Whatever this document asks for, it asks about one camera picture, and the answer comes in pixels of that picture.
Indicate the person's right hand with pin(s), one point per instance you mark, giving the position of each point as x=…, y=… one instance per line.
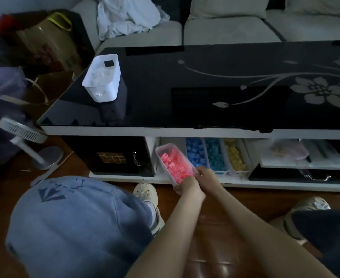
x=210, y=180

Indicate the person's left hand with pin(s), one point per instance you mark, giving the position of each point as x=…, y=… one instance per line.
x=191, y=189

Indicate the lavender plastic bag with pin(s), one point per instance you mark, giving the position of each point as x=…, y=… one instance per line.
x=288, y=149

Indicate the pile of white blocks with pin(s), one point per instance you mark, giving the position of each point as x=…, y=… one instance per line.
x=102, y=78

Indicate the person's right forearm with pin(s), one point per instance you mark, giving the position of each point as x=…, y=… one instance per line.
x=268, y=243

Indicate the person's left forearm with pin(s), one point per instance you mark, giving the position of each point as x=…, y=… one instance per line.
x=170, y=240

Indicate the person's left shoe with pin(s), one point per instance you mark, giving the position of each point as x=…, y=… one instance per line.
x=146, y=193

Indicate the person's shoe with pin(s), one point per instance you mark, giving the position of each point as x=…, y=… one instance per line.
x=146, y=193
x=312, y=204

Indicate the person's right shoe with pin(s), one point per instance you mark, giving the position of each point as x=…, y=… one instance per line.
x=312, y=204

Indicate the person's left leg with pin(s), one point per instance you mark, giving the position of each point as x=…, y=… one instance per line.
x=77, y=228

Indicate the person's leg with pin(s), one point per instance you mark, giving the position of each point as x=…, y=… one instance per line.
x=329, y=237
x=77, y=228

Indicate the person's right leg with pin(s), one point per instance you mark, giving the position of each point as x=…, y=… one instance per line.
x=329, y=237

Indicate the dark drawer white interior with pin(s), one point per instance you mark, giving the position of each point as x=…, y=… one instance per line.
x=283, y=165

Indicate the dark drawer gold pattern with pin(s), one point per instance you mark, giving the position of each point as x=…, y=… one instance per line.
x=106, y=147

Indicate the black glass coffee table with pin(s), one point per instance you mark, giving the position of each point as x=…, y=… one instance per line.
x=187, y=83

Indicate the grey sofa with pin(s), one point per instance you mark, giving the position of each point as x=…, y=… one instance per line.
x=231, y=31

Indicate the dark back cushion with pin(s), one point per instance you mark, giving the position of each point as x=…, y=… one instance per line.
x=175, y=8

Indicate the beige back cushion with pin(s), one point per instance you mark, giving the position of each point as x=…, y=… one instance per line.
x=228, y=5
x=320, y=5

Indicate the small white fan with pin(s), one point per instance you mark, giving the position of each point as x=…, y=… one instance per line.
x=22, y=131

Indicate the crumpled white cloth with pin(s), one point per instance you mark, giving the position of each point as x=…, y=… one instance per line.
x=126, y=14

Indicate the glossy brown shopping bag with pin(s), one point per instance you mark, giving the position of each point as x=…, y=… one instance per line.
x=48, y=49

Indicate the purple bag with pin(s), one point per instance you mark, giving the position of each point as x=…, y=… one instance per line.
x=2, y=112

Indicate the yellow bag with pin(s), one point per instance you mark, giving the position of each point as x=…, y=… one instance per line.
x=60, y=20

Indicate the red object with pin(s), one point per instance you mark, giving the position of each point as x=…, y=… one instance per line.
x=6, y=23

